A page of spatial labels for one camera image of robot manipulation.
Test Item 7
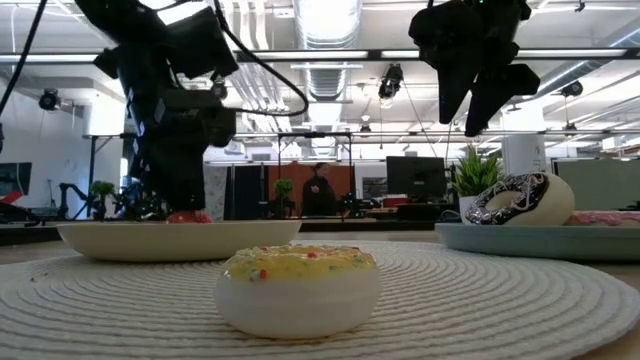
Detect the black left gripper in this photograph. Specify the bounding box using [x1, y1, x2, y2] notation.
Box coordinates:
[93, 42, 237, 212]

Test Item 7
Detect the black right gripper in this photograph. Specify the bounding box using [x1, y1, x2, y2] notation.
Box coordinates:
[408, 0, 542, 138]

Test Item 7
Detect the red glazed donut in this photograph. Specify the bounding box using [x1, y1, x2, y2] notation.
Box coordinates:
[166, 209, 215, 225]

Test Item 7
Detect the chocolate glazed donut white drizzle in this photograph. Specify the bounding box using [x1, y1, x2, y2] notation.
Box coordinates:
[464, 172, 576, 226]

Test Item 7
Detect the yellow sprinkled donut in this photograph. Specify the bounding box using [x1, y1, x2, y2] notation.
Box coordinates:
[213, 244, 383, 340]

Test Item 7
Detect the pink glazed donut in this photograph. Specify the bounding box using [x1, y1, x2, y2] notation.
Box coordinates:
[564, 209, 640, 228]

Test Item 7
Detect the cream shallow plate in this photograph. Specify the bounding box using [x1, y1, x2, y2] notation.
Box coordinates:
[56, 219, 303, 263]

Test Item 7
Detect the small potted green plant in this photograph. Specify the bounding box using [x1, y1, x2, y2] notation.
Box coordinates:
[273, 178, 296, 219]
[89, 180, 116, 221]

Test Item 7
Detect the green plant in white pot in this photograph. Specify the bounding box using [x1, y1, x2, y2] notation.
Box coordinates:
[452, 144, 504, 221]

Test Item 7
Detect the white pillar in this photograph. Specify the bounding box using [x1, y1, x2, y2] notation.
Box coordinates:
[501, 133, 549, 176]

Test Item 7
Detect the black computer monitor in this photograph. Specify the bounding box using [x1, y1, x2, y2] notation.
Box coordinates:
[385, 155, 448, 199]

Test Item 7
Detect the black overhead light bar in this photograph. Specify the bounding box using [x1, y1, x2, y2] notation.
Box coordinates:
[0, 48, 640, 64]

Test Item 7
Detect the person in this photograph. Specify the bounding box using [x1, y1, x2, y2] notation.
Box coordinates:
[301, 162, 337, 217]

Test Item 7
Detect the grey-green partition board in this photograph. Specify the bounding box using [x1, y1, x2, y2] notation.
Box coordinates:
[552, 158, 640, 212]

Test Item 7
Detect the pale blue plate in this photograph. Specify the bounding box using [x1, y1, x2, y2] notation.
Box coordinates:
[433, 222, 640, 264]

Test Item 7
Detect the white round woven placemat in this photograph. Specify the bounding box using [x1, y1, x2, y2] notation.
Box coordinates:
[0, 239, 640, 360]

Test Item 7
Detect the black hanging camera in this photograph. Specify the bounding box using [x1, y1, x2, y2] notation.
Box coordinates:
[378, 63, 405, 100]

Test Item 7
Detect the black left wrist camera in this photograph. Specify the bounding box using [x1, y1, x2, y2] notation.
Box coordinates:
[164, 4, 240, 81]

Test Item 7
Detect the black metal stand frame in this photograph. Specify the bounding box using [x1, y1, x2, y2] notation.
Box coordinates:
[277, 132, 354, 221]

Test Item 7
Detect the black cable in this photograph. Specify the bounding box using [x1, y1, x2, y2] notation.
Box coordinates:
[0, 0, 49, 119]
[212, 0, 310, 117]

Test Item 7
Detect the silver ceiling duct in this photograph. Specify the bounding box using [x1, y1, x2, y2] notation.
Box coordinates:
[294, 0, 362, 101]

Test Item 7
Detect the dark wall screen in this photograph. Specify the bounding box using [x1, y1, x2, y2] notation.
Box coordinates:
[0, 162, 33, 209]

